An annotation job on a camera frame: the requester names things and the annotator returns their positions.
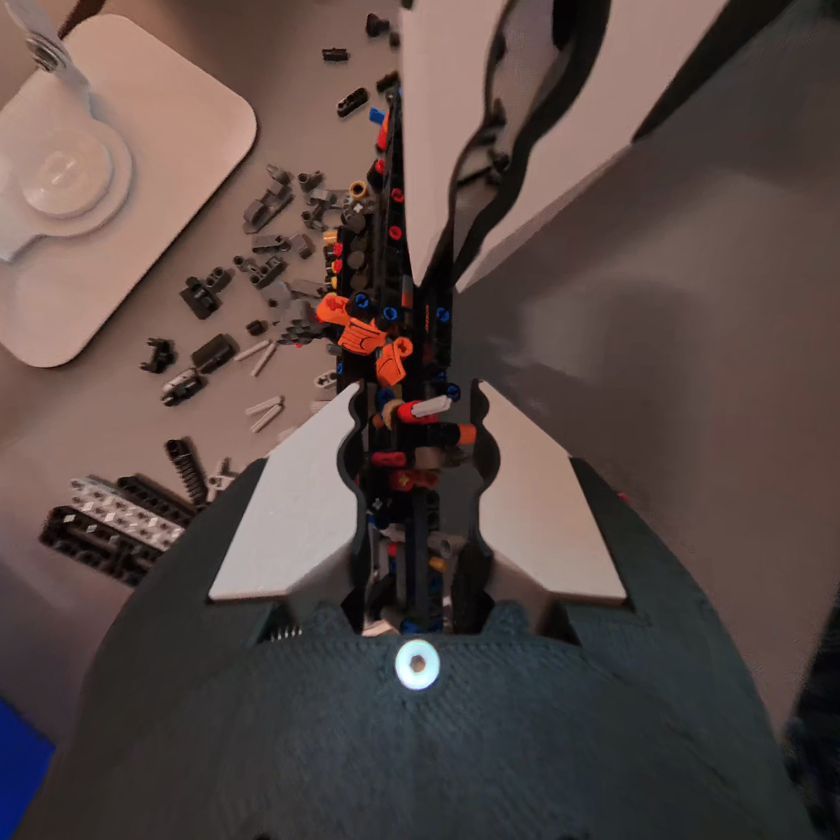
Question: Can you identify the black lego bracket plate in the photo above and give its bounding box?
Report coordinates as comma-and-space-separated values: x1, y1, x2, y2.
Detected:
180, 268, 232, 320

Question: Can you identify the group of small black lego pieces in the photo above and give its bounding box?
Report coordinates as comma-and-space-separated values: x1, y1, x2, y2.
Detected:
322, 12, 401, 120

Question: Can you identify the black lego connector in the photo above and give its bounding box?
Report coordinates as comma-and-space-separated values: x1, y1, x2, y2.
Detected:
161, 367, 206, 408

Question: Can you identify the black lego spring shock absorber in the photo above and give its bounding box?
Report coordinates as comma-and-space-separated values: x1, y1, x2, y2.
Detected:
164, 436, 212, 508

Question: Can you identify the group of dark grey lego pieces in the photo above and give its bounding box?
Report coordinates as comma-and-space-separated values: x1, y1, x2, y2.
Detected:
233, 164, 342, 347

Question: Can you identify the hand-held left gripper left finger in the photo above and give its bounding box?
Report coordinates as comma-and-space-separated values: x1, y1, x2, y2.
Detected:
209, 381, 368, 613

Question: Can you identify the dark brown cable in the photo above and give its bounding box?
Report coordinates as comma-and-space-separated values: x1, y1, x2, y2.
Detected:
58, 0, 106, 40

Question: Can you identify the white monitor stand base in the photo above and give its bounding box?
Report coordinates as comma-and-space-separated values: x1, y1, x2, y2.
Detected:
0, 13, 258, 368

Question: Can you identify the black lego curved panel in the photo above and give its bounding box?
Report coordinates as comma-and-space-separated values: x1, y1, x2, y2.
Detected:
192, 333, 239, 375

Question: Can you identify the blue object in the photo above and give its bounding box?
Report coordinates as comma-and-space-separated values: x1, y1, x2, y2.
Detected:
0, 697, 56, 791

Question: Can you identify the black lego clip piece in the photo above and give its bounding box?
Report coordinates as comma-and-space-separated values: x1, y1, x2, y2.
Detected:
139, 337, 177, 375

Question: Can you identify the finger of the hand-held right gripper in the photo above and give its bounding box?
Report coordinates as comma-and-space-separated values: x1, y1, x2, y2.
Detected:
453, 0, 731, 294
399, 0, 514, 287

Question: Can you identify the pile of lego beams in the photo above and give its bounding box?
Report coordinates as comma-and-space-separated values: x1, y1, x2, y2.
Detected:
38, 472, 198, 588

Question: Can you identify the black lego technic assembly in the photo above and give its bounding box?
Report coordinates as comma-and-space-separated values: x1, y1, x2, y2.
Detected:
316, 88, 480, 635

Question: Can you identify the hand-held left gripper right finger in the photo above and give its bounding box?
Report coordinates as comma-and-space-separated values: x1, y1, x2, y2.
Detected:
470, 379, 628, 628

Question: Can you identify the white stand neck with disc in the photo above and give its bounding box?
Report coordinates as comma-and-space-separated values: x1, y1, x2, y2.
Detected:
0, 0, 134, 263

